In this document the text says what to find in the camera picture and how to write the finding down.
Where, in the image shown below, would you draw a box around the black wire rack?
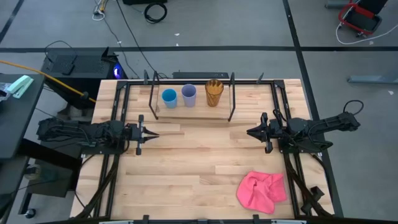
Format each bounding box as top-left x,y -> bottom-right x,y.
148,70 -> 236,123

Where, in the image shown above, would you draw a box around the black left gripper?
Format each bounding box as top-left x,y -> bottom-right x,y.
124,114 -> 160,156

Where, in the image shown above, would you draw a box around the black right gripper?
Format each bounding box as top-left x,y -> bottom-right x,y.
247,112 -> 285,154

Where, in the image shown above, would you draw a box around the white floor cable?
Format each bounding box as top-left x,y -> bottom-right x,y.
335,23 -> 398,45

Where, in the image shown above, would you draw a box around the thick yellow cable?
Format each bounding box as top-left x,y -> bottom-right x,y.
0,59 -> 96,103

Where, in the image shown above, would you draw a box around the grey metal bar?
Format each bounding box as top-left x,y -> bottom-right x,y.
347,73 -> 398,85

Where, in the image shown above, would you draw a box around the thin black looped cable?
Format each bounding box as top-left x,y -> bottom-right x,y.
44,40 -> 78,76

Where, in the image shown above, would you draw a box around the black floor case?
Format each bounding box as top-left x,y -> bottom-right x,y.
122,0 -> 168,6

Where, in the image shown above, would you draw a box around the black box behind table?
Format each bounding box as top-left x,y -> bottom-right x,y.
172,72 -> 230,80

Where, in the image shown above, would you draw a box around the tall amber faceted tumbler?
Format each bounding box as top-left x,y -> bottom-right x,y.
204,78 -> 225,108

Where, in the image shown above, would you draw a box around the mint green stapler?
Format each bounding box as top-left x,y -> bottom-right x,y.
6,75 -> 34,100

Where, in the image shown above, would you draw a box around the coiled black cable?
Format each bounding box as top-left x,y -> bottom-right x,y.
144,2 -> 168,24

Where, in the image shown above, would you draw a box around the small blue plastic cup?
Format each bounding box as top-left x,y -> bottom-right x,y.
160,88 -> 178,110

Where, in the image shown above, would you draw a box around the black metal table frame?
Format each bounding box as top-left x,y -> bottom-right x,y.
81,78 -> 335,224

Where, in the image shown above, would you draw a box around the black cable bundle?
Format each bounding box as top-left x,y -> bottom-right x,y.
74,154 -> 121,218
284,154 -> 332,218

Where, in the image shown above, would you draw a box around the black computer tower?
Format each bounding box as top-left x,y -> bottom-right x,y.
41,46 -> 128,110

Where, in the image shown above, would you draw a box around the white and yellow plug cables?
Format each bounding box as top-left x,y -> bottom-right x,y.
91,0 -> 109,22

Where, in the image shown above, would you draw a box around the long black floor cable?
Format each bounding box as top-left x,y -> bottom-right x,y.
115,0 -> 164,79

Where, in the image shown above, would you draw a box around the pink cloth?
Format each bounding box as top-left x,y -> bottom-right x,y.
236,170 -> 287,215

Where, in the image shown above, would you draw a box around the clear plastic packet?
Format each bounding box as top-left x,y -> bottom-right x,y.
0,81 -> 12,103

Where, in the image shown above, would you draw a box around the black desk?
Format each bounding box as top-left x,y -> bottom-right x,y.
0,73 -> 46,160

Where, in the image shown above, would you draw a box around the red and black cart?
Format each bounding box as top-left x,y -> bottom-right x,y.
338,0 -> 389,35

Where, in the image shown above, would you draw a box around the lavender plastic cup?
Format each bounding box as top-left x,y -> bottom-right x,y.
181,83 -> 198,108

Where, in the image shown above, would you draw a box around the black equipment cart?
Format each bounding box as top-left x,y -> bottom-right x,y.
18,139 -> 82,215

